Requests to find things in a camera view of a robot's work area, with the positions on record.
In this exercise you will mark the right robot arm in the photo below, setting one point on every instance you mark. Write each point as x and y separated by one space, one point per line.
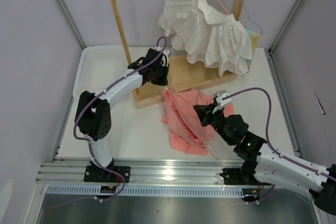
262 164

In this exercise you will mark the white plastic basket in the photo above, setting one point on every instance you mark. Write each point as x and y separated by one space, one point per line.
99 66

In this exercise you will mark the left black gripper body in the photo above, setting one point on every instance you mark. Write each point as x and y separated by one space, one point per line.
160 76

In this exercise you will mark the aluminium mounting rail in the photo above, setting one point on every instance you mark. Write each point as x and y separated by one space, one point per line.
144 172

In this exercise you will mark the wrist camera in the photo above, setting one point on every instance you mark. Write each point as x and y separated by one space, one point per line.
221 99
165 57

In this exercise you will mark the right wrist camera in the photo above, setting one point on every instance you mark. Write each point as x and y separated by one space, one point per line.
221 99

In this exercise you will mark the pink skirt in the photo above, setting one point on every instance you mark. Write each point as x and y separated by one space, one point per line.
189 127

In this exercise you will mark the white ruffled dress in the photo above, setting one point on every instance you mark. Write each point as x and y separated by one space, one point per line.
207 35

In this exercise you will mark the wooden clothes rack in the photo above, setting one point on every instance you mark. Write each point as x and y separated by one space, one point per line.
182 75

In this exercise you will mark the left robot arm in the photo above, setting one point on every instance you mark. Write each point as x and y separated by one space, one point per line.
93 116

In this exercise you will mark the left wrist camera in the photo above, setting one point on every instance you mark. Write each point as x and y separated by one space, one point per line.
165 57

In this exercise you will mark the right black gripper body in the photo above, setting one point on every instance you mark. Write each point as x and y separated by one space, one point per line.
217 120

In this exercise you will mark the colourful pastel garment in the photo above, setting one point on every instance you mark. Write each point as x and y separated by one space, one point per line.
253 40

